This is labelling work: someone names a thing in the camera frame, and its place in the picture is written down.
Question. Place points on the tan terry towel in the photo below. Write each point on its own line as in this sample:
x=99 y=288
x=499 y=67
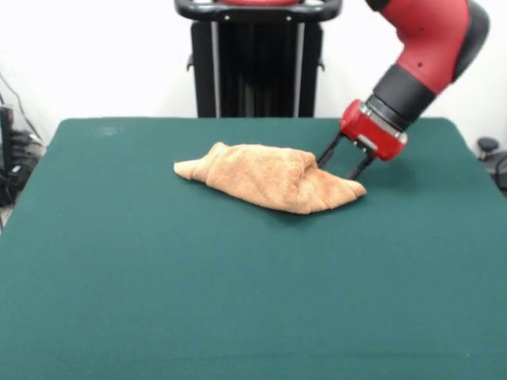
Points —
x=261 y=174

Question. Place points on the black equipment heap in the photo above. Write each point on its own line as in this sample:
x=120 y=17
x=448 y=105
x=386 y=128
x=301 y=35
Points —
x=20 y=158

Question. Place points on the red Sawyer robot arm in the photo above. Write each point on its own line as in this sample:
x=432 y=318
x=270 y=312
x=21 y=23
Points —
x=431 y=39

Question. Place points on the black box device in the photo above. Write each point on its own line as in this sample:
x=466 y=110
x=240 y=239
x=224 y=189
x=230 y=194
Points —
x=6 y=134

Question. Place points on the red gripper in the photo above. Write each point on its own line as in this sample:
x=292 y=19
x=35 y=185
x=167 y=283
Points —
x=372 y=126

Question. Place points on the dark green table cloth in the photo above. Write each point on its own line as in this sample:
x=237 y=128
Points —
x=119 y=277

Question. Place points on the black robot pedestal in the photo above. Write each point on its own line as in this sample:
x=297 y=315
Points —
x=257 y=79

